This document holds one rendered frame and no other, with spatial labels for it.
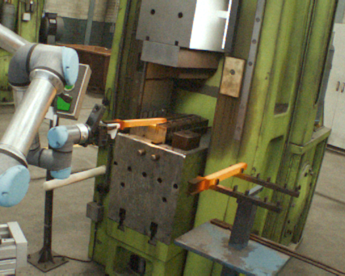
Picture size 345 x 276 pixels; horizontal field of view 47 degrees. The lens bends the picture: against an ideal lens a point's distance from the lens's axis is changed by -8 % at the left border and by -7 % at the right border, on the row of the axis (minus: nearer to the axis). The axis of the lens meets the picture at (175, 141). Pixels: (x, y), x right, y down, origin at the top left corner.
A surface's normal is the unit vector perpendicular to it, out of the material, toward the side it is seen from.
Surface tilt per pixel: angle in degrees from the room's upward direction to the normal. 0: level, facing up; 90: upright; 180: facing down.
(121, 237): 90
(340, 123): 90
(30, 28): 79
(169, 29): 90
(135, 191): 90
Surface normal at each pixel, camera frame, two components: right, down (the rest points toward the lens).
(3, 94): 0.65, 0.29
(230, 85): -0.52, 0.14
